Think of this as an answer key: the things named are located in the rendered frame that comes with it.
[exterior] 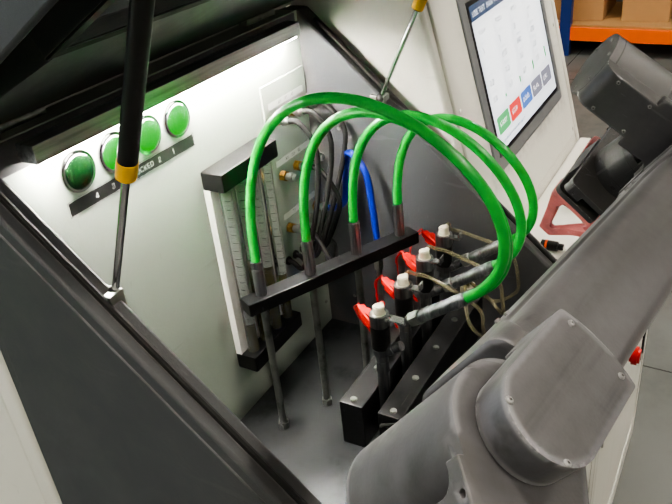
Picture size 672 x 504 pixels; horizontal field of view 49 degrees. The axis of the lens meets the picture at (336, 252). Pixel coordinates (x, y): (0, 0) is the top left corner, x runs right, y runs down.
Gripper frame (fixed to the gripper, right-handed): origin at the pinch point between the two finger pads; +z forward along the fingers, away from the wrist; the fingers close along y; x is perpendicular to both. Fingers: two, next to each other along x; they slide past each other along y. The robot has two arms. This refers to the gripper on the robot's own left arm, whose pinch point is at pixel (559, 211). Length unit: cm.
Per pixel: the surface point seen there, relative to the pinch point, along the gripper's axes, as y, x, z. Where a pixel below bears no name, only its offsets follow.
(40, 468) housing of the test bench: 48, -22, 50
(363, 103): -0.9, -23.5, 10.4
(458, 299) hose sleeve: 3.2, 1.5, 20.3
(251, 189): 5.8, -28.1, 32.2
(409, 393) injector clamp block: 8.2, 8.4, 39.6
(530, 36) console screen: -75, -15, 47
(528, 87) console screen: -66, -8, 50
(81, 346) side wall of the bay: 39, -26, 22
